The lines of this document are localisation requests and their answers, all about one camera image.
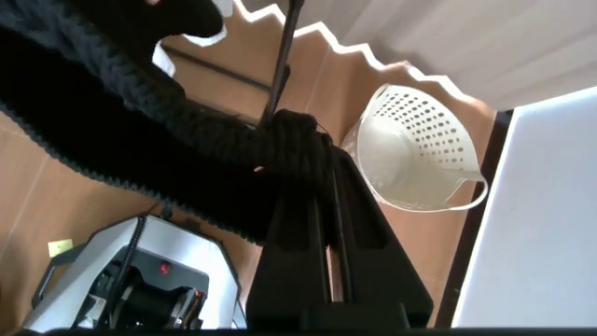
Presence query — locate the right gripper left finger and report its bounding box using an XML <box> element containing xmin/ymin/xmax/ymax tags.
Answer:
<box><xmin>245</xmin><ymin>195</ymin><xmax>335</xmax><ymax>329</ymax></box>

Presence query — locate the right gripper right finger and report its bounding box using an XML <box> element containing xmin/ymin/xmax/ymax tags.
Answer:
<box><xmin>328</xmin><ymin>149</ymin><xmax>435</xmax><ymax>329</ymax></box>

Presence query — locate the black garment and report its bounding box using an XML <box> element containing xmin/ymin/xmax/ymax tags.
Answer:
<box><xmin>0</xmin><ymin>0</ymin><xmax>337</xmax><ymax>246</ymax></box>

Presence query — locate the white printed t-shirt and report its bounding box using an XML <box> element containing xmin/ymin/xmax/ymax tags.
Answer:
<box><xmin>151</xmin><ymin>0</ymin><xmax>234</xmax><ymax>79</ymax></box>

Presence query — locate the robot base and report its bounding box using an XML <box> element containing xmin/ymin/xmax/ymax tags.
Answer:
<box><xmin>21</xmin><ymin>214</ymin><xmax>248</xmax><ymax>330</ymax></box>

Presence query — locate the white laundry basket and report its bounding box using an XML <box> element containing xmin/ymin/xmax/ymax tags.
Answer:
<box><xmin>340</xmin><ymin>83</ymin><xmax>490</xmax><ymax>214</ymax></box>

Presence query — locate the black clothes rack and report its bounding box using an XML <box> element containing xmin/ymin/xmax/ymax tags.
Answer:
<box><xmin>160</xmin><ymin>0</ymin><xmax>307</xmax><ymax>130</ymax></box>

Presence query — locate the beige curtain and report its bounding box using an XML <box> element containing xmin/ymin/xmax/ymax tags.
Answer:
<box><xmin>242</xmin><ymin>0</ymin><xmax>597</xmax><ymax>113</ymax></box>

